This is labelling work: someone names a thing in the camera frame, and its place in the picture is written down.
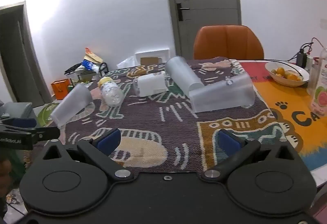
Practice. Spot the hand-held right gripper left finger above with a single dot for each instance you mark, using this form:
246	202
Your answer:
110	139

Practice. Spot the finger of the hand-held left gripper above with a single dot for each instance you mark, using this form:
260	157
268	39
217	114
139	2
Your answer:
23	123
47	133

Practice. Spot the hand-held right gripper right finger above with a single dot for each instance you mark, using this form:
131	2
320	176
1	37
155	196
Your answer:
228	141

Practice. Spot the frosted plastic cup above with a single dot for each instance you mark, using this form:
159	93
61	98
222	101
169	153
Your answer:
72	103
182	74
222	93

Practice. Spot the white plastic cup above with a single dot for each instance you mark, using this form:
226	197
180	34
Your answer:
152	84

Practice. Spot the grey bin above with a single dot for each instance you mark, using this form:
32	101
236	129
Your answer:
18	111

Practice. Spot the orange box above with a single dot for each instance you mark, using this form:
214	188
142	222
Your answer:
60	89

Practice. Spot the clear bottle with yellow cap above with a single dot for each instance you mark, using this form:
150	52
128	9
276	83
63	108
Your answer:
111	92

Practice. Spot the patterned woven table mat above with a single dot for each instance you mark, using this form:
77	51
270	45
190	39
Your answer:
163	121

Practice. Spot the dark door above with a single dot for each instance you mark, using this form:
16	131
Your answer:
18	60

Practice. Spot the orange cartoon tablecloth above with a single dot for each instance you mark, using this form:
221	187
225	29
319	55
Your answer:
288	109

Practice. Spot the black storage rack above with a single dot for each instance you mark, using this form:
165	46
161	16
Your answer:
85	73

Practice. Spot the white fruit bowl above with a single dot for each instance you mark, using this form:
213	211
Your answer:
283	82

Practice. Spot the brown paper bag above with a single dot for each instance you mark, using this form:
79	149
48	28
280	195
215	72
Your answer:
92	56

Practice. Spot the brown cardboard piece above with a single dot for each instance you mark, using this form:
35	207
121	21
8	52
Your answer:
149	60

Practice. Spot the orange fruit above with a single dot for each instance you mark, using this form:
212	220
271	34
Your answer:
292	77
280	70

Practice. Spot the white box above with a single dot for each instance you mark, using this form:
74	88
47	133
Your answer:
153	54

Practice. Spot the orange chair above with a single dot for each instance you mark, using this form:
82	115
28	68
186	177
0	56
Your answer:
227	42

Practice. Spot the juice bottle with pink label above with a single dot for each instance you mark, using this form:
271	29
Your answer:
320	86

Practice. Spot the black power adapter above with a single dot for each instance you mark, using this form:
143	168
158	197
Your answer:
302	59

